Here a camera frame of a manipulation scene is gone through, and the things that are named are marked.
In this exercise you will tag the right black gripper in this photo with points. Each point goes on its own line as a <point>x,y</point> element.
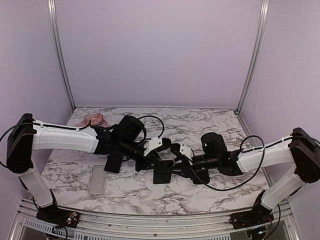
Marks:
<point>186,172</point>

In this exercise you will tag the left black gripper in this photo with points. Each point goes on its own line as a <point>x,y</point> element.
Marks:
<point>145,163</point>

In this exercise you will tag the black phone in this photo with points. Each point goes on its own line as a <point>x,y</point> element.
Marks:
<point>201,177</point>
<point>162,175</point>

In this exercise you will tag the phone with white edge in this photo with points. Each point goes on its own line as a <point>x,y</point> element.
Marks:
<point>113,163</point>

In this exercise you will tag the grey silicone phone case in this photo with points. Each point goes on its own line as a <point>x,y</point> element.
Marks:
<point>97,180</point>

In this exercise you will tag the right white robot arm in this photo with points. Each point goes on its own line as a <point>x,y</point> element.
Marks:
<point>298,149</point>

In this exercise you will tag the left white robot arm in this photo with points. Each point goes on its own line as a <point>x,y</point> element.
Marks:
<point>29,136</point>

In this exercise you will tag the pink plate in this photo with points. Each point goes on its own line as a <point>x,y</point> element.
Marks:
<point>101,123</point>

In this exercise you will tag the patterned red bowl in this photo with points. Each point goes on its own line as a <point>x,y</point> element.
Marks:
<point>94,118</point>

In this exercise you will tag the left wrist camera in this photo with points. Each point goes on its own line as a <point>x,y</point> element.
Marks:
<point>157,144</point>

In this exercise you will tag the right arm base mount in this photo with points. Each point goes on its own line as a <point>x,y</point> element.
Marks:
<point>256,216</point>

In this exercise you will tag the front aluminium rail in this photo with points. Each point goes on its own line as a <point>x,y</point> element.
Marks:
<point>112,226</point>

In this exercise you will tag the right aluminium frame post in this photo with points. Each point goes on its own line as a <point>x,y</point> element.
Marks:
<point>258,42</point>

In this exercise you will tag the aluminium frame post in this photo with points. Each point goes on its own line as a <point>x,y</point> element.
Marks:
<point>258,42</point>
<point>59,52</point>

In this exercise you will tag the left aluminium frame post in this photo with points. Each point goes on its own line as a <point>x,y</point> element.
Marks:
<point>59,52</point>

